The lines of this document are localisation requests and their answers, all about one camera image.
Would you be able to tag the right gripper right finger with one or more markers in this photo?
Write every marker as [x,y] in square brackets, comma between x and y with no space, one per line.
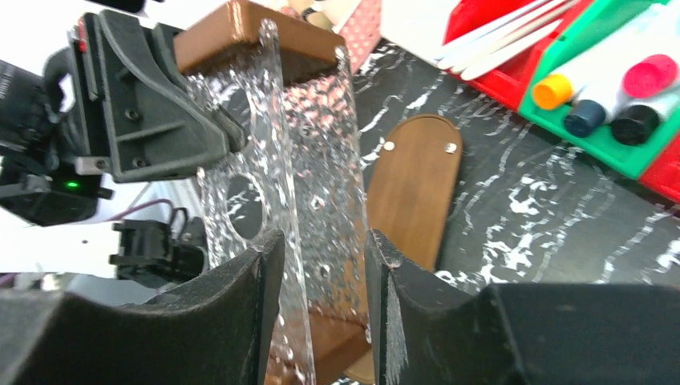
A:
[425,331]

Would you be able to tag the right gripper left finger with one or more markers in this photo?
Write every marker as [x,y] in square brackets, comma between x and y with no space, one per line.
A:
[215,329]

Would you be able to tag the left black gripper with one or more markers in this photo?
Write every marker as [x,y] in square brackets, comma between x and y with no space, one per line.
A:
[60,129]

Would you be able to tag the clear wooden-ended toothbrush holder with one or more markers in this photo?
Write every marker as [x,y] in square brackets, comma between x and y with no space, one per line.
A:
[299,172]

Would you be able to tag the red cap toothpaste tube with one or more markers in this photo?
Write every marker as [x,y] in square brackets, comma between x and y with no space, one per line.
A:
[651,76]

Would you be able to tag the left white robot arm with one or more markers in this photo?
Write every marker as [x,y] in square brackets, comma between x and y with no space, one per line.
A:
[142,250]

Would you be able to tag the brown oval wooden tray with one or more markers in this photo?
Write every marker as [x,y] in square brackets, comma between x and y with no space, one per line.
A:
[412,185]

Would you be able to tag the green toothpaste bin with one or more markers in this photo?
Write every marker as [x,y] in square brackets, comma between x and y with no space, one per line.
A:
[620,33]

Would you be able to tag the orange cap toothpaste tube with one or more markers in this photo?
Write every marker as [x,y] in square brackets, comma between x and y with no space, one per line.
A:
[565,82]

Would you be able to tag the red toothbrush bin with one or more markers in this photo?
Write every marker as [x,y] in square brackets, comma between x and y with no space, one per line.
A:
[508,83]

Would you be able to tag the white toothbrush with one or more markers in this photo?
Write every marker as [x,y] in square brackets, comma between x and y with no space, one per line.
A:
[504,54]
[464,57]
[487,28]

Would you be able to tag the red holder bin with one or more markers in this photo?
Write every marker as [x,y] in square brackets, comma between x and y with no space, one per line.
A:
[662,176]

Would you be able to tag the pink plastic basket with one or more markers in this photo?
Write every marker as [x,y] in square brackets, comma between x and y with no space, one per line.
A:
[358,22]

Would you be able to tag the white plastic bin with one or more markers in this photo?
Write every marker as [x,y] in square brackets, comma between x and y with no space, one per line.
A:
[417,26]

